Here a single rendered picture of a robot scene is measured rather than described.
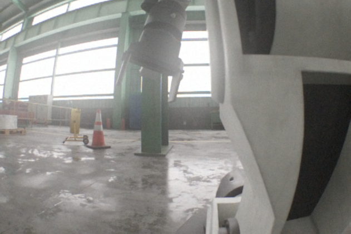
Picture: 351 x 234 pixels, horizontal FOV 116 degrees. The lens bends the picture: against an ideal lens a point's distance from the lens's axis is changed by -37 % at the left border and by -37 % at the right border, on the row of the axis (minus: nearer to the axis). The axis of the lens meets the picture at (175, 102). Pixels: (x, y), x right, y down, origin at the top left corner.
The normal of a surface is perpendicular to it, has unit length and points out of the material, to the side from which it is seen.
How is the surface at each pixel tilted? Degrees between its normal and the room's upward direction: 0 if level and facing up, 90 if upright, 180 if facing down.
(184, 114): 90
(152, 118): 90
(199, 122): 90
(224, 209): 90
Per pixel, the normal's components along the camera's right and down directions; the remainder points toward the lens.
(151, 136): -0.10, -0.10
